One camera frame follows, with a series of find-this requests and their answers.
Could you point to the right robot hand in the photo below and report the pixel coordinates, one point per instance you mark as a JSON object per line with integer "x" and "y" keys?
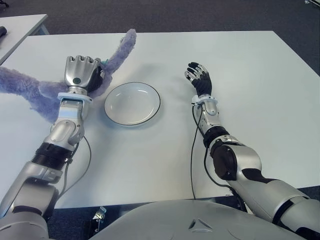
{"x": 203, "y": 85}

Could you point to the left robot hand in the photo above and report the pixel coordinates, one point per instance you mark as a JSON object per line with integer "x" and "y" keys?
{"x": 80, "y": 72}

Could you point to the purple plush bunny doll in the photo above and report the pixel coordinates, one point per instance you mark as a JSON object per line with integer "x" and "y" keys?
{"x": 32, "y": 90}

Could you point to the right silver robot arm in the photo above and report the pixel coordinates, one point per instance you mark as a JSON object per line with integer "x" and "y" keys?
{"x": 245, "y": 155}

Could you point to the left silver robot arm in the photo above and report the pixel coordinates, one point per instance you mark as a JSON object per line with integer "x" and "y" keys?
{"x": 57, "y": 135}

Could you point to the white plate black rim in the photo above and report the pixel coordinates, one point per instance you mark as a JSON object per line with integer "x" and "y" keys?
{"x": 132, "y": 105}

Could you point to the white side table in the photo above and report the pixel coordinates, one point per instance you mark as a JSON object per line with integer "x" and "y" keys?
{"x": 25, "y": 23}

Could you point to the black remote controller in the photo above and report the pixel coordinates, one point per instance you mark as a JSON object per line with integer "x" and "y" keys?
{"x": 2, "y": 30}

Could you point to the white background object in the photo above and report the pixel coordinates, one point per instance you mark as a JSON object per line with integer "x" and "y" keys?
{"x": 312, "y": 2}

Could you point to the grey robot torso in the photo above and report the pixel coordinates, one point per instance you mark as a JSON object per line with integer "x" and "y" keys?
{"x": 175, "y": 220}

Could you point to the metal table clamp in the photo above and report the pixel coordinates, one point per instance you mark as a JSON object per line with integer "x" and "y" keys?
{"x": 100, "y": 213}

